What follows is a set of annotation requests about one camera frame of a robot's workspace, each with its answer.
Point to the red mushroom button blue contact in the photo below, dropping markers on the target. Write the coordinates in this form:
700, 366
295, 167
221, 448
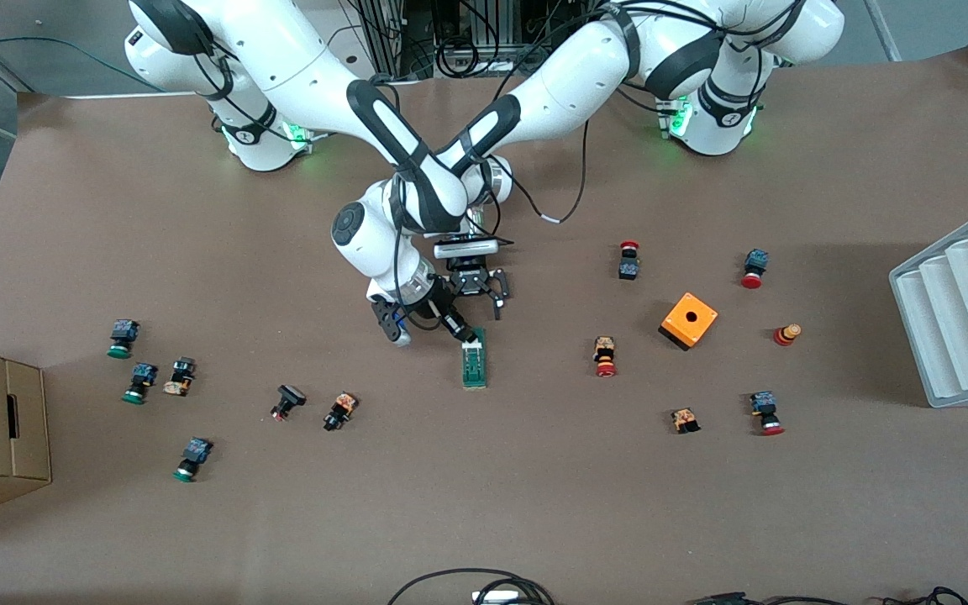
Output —
765, 412
754, 269

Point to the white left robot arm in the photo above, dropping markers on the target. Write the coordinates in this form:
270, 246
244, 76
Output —
568, 76

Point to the red button black contact block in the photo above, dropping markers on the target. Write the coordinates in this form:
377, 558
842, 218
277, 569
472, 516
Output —
628, 262

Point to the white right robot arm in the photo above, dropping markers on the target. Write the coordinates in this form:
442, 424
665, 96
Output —
299, 59

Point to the orange button enclosure box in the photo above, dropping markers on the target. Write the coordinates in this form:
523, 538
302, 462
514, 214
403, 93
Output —
689, 320

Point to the red mushroom button orange contact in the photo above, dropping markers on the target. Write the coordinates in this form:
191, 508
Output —
605, 356

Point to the green mushroom push button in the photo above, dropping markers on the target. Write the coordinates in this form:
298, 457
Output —
140, 382
121, 338
192, 458

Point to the white ribbed plastic tray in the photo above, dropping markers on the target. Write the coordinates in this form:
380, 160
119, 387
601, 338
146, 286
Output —
959, 311

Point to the red yellow button head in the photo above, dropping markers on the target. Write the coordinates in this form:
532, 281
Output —
786, 334

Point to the white power strip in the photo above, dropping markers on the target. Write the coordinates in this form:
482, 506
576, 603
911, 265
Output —
497, 597

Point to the orange black contact block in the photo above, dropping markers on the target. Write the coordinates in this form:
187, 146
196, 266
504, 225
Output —
685, 419

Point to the black rectangular button red contact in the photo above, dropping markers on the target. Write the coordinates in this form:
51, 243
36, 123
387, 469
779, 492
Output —
286, 402

